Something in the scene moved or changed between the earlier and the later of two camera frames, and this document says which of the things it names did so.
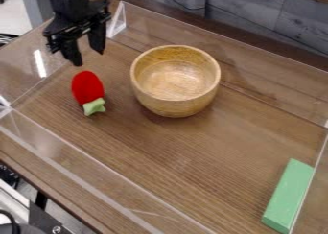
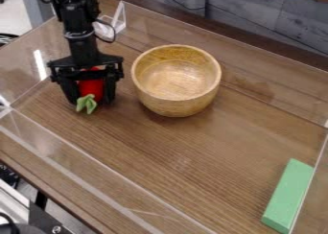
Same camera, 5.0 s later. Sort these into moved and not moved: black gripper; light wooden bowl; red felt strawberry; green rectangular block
Moved: red felt strawberry; black gripper
Not moved: light wooden bowl; green rectangular block
